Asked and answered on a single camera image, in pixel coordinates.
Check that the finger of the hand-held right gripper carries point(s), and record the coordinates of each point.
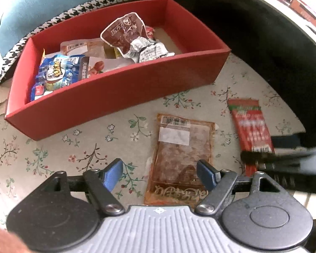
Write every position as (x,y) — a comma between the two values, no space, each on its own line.
(273,159)
(297,141)

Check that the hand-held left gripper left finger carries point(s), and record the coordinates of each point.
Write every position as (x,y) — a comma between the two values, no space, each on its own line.
(113,173)

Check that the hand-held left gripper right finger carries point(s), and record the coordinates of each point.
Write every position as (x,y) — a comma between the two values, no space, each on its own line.
(206,173)

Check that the red and green snack packet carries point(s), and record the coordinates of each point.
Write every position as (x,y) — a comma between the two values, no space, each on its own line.
(250,126)

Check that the red cardboard box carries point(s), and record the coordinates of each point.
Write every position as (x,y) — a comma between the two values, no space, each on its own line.
(108,97)

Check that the white snack packet brown band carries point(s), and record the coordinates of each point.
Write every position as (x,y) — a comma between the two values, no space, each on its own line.
(113,63)

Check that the blue snack packet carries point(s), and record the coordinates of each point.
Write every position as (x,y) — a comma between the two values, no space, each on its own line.
(55,69)

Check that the dark red printed booklet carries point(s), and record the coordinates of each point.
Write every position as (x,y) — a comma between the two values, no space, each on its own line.
(305,9)

